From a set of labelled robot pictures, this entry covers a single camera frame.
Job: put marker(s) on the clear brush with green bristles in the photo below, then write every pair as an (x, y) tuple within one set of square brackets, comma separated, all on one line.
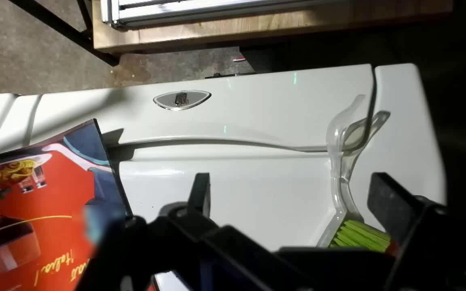
[(346, 161)]

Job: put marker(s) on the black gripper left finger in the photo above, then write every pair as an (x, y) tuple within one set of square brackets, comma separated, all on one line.
[(200, 194)]

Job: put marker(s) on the white metal frame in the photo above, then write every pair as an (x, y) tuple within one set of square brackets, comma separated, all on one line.
[(200, 9)]

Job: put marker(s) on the wooden board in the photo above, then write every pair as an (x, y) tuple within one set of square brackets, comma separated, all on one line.
[(275, 24)]

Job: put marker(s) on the red blue magazine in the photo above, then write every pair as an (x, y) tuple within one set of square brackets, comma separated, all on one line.
[(43, 215)]

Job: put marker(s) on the black metal bar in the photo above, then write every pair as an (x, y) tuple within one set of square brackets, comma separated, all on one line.
[(64, 29)]

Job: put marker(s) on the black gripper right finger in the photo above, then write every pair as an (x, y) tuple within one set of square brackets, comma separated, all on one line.
[(396, 210)]

